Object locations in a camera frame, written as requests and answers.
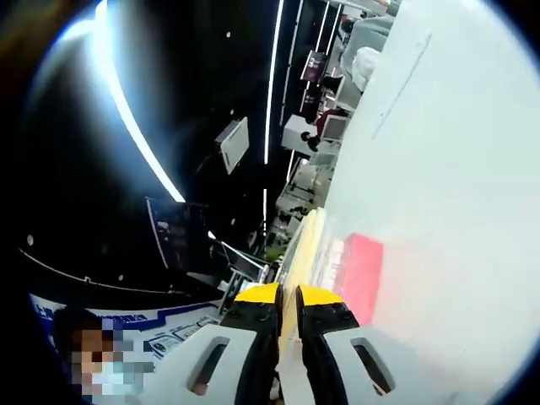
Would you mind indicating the grey jacket on chair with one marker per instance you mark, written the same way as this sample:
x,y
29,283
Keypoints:
x,y
367,29

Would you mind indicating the person in face mask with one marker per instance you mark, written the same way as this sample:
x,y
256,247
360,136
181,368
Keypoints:
x,y
63,320

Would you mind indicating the white office chair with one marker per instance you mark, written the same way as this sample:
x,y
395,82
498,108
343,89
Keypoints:
x,y
335,128

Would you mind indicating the ceiling light strip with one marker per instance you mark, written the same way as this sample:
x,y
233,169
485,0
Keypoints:
x,y
272,84
126,109

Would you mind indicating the ceiling air conditioner vent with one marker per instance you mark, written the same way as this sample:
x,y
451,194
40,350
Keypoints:
x,y
234,145

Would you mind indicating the red hanging display screen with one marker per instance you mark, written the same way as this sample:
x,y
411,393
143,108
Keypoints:
x,y
314,66

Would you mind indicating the potted green plant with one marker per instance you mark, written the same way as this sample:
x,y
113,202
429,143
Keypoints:
x,y
275,254

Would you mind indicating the monitor on stand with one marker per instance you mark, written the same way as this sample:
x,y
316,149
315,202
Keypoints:
x,y
242,263

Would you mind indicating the white power strip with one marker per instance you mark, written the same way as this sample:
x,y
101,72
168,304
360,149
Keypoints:
x,y
401,84

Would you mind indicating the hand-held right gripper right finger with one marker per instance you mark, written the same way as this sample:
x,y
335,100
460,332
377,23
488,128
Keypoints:
x,y
325,320

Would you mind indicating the dark hanging screen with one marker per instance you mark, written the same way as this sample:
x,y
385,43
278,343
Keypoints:
x,y
177,236

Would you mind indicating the clear plastic storage container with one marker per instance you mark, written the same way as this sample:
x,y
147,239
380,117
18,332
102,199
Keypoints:
x,y
329,253

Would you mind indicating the blue white wall poster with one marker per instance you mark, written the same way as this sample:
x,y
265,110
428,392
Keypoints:
x,y
126,316

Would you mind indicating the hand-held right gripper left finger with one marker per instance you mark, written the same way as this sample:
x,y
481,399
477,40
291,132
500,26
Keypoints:
x,y
249,320

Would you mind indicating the white plastic bag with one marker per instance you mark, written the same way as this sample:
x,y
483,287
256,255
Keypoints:
x,y
366,65

